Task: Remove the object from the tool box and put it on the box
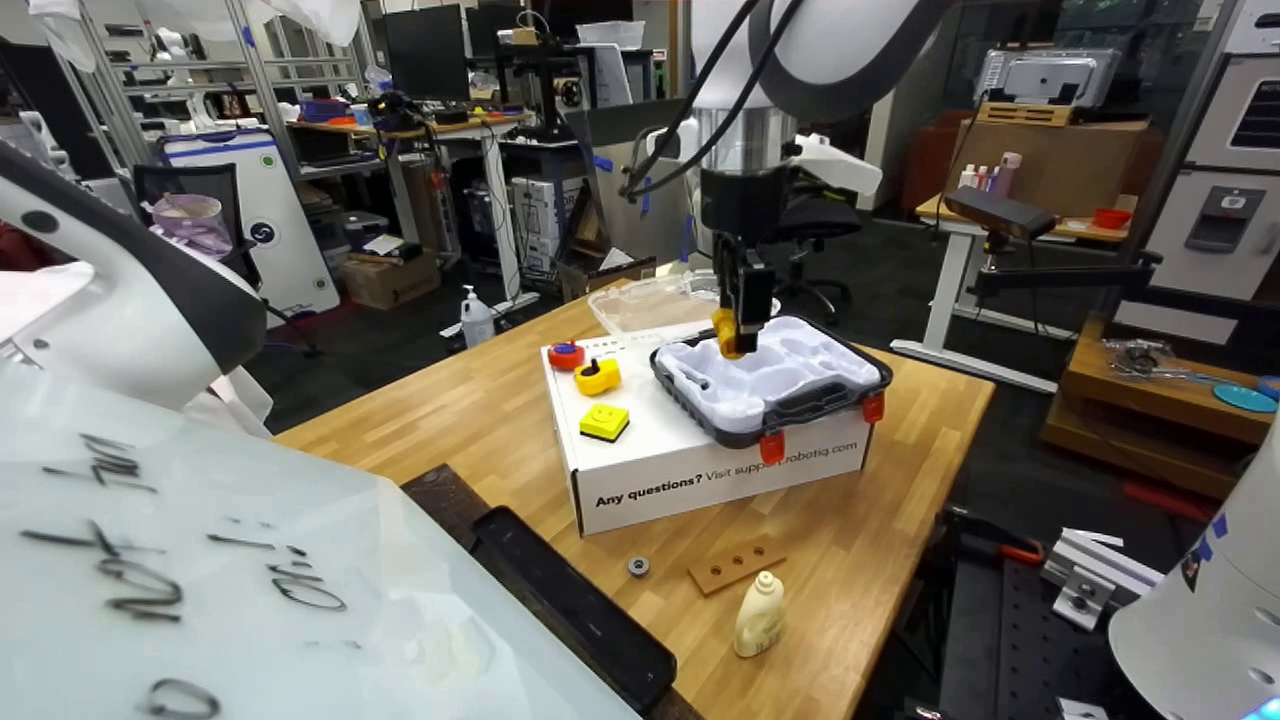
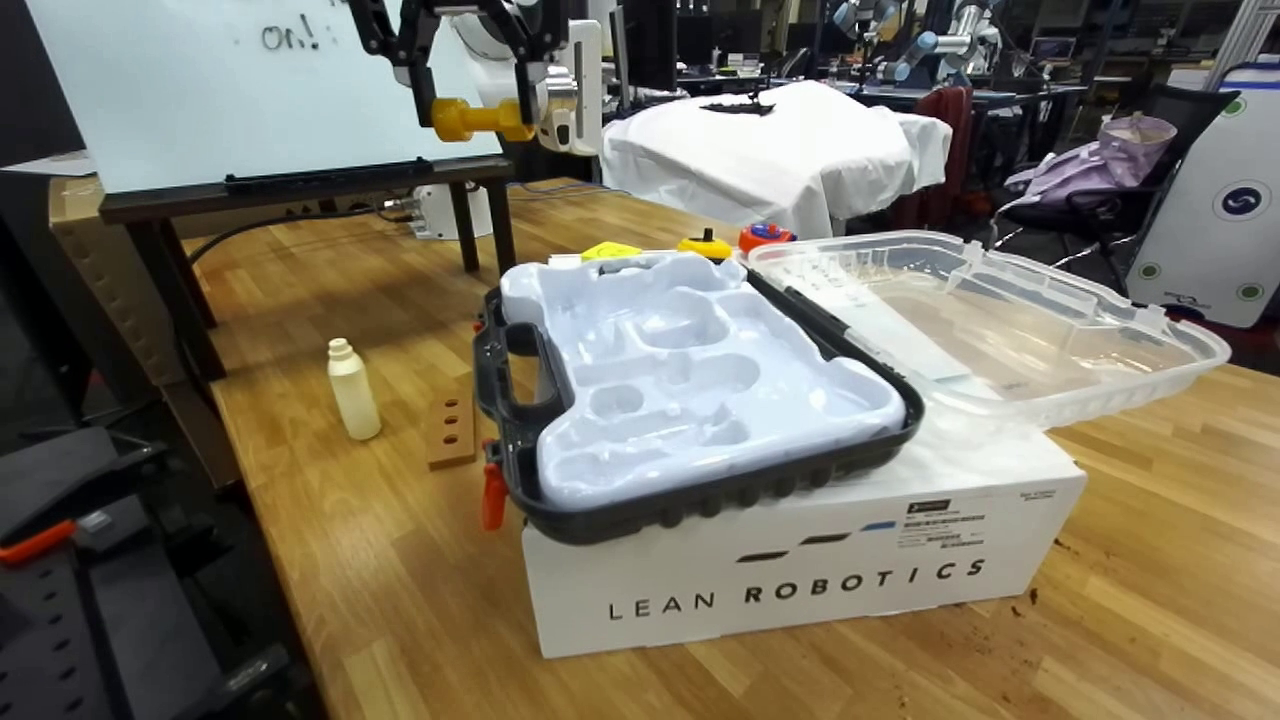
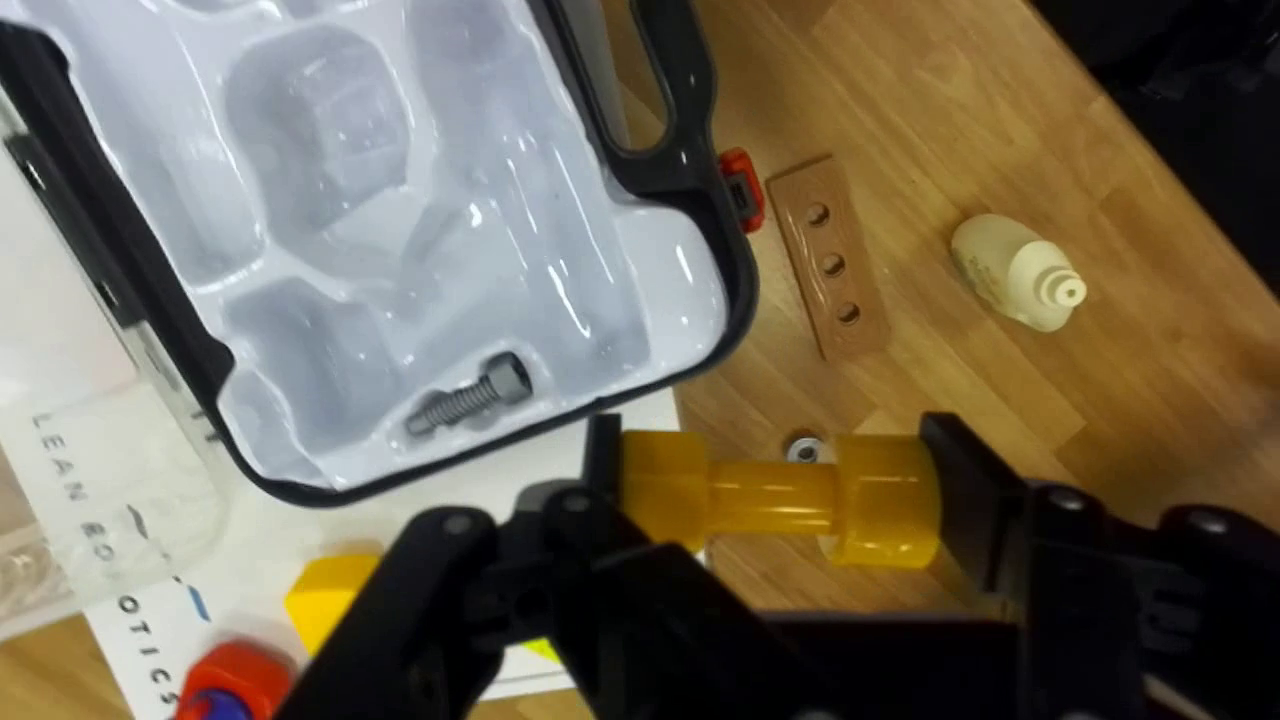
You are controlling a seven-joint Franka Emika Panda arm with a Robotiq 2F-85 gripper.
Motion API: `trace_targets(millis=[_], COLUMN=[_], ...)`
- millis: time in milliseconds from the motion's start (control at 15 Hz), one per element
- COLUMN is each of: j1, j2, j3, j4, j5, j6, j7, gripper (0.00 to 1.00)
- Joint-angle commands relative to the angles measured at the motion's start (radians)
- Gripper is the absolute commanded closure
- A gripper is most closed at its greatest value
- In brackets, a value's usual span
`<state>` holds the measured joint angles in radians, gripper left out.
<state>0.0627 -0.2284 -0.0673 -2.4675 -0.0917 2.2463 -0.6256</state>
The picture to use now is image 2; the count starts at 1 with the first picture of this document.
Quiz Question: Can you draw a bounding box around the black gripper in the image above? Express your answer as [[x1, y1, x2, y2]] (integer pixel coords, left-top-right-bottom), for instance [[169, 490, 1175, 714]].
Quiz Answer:
[[348, 0, 539, 135]]

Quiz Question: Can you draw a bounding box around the yellow cylinder toy part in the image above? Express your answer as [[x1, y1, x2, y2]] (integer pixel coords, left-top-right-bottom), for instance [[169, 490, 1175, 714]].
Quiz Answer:
[[427, 95, 530, 146]]

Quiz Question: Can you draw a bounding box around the small black flat object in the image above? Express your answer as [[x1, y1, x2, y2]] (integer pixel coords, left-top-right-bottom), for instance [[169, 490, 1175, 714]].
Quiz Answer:
[[694, 93, 776, 114]]

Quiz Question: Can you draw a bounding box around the black tool box white insert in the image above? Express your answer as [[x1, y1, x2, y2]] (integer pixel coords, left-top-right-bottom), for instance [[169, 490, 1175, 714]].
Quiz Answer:
[[471, 250, 928, 547]]

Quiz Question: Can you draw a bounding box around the white cardboard box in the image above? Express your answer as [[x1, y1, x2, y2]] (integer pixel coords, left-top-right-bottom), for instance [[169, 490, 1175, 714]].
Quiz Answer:
[[515, 397, 1089, 665]]

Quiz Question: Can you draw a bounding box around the clear plastic tool box lid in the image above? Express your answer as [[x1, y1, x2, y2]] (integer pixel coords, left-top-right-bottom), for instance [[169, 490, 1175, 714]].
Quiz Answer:
[[743, 229, 1232, 433]]

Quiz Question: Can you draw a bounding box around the yellow square toy block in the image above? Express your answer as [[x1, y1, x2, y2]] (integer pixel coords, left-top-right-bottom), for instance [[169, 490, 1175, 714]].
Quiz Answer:
[[577, 235, 644, 267]]

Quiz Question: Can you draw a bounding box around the black easel stand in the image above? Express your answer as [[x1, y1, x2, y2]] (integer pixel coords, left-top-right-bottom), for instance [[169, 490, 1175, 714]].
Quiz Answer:
[[96, 157, 523, 390]]

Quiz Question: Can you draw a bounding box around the whiteboard with handwriting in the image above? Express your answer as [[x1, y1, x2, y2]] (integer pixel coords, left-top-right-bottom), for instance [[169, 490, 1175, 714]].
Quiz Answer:
[[21, 0, 509, 201]]

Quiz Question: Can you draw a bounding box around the yellow round toy part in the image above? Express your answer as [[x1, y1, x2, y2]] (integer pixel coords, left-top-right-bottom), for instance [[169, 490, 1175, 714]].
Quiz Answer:
[[670, 229, 734, 267]]

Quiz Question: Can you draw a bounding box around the white cloth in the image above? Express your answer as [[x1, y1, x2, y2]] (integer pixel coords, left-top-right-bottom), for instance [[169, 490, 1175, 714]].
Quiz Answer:
[[595, 79, 955, 244]]

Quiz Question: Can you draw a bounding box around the red round toy part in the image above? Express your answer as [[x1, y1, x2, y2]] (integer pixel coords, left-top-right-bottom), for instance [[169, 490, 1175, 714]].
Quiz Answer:
[[734, 218, 799, 256]]

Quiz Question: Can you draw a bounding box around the cream plastic bottle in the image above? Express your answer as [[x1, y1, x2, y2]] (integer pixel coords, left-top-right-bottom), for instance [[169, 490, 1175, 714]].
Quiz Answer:
[[324, 337, 389, 448]]

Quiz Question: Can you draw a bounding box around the wooden plate with holes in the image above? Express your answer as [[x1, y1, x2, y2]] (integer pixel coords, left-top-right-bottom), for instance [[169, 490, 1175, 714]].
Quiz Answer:
[[424, 372, 485, 471]]

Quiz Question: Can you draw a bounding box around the dark red chair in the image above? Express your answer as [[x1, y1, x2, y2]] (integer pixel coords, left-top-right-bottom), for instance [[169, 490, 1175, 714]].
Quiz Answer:
[[913, 79, 982, 232]]

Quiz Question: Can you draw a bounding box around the purple cloth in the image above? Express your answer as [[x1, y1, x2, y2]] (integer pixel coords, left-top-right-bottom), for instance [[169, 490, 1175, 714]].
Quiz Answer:
[[1000, 107, 1179, 212]]

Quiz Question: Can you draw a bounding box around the black cart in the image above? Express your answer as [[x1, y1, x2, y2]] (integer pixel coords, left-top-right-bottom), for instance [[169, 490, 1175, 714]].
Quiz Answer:
[[0, 424, 324, 720]]

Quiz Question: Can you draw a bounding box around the black chair under cloth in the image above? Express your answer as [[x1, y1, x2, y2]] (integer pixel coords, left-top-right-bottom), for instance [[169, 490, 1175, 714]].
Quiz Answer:
[[990, 83, 1235, 275]]

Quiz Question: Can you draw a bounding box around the white machine with round logo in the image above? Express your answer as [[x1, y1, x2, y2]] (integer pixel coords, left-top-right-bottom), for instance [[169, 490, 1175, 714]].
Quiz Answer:
[[1125, 62, 1280, 330]]

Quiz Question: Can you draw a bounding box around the orange handled tool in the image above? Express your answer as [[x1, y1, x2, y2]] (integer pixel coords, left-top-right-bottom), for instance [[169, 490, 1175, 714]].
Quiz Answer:
[[0, 515, 80, 575]]

